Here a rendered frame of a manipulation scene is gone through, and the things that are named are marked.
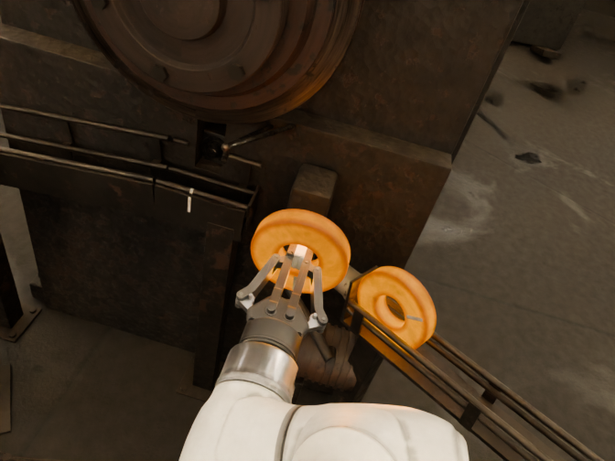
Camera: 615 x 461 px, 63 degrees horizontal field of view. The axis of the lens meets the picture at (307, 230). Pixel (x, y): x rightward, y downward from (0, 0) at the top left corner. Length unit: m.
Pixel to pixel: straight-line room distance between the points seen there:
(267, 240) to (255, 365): 0.23
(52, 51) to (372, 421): 0.94
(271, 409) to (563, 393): 1.56
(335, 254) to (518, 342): 1.39
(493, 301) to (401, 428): 1.69
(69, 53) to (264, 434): 0.86
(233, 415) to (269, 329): 0.12
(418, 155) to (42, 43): 0.78
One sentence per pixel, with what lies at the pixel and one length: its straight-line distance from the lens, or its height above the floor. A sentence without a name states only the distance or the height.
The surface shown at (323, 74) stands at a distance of 0.83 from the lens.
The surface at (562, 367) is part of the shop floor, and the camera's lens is 2.08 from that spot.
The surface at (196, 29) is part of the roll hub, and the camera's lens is 0.76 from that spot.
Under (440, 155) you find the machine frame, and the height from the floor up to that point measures 0.87.
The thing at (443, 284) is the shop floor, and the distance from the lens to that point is 2.08.
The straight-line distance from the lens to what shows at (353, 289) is 0.93.
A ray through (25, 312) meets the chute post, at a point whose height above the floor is 0.01.
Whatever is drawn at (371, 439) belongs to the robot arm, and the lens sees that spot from 0.45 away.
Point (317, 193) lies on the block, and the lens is 0.94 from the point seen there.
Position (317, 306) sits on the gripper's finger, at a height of 0.85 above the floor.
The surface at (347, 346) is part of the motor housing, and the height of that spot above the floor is 0.53.
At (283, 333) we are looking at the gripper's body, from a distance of 0.62.
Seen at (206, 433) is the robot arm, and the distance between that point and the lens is 0.55.
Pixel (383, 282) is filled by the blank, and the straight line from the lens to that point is 0.88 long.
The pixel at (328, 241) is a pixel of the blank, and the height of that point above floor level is 0.88.
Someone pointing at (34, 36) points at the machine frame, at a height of 0.87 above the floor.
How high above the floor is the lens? 1.36
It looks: 41 degrees down
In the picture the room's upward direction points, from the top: 15 degrees clockwise
